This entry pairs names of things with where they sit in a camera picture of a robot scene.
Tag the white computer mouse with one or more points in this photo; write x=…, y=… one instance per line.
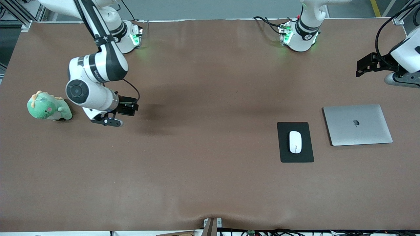
x=295, y=142

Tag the aluminium frame post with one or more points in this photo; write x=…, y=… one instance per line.
x=398, y=20
x=25, y=25

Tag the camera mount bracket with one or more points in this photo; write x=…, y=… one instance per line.
x=210, y=227

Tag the black mouse pad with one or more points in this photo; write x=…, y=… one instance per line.
x=283, y=154

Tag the brown table cover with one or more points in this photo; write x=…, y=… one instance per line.
x=210, y=170

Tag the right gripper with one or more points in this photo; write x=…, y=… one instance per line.
x=124, y=107

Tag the small green circuit board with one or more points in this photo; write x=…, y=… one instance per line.
x=251, y=233

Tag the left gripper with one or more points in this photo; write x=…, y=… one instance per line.
x=384, y=62

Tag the green dinosaur plush toy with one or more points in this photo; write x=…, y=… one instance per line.
x=46, y=108

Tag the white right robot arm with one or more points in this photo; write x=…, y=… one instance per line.
x=98, y=68

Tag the silver laptop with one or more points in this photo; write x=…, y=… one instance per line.
x=357, y=126

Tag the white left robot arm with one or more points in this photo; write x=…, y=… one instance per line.
x=300, y=36

